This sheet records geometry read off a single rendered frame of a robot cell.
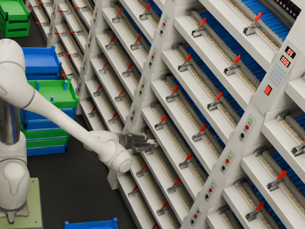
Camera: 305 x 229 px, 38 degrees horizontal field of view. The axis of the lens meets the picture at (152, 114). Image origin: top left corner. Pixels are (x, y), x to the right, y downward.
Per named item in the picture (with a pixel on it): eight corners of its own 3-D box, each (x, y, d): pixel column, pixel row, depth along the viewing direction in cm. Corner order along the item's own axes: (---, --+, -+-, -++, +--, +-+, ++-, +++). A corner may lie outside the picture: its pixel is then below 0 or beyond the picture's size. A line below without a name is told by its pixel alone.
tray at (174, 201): (182, 226, 213) (184, 217, 206) (132, 138, 249) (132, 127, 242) (217, 211, 219) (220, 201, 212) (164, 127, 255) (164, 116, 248)
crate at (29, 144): (21, 148, 271) (22, 139, 266) (15, 125, 284) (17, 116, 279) (68, 144, 285) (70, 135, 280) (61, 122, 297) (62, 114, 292)
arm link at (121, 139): (111, 154, 216) (121, 154, 220) (120, 141, 211) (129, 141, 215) (105, 141, 221) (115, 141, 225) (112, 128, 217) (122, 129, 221)
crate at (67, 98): (26, 110, 251) (27, 99, 246) (20, 87, 264) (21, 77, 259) (76, 107, 265) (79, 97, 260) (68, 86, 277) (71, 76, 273)
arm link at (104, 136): (104, 146, 222) (116, 159, 212) (76, 145, 212) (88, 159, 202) (110, 126, 218) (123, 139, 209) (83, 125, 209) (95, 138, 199)
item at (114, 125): (118, 149, 267) (117, 134, 256) (85, 86, 303) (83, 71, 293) (148, 138, 273) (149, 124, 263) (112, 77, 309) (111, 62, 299)
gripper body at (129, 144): (115, 141, 224) (130, 141, 230) (121, 153, 219) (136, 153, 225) (121, 130, 221) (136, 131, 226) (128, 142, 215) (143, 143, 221)
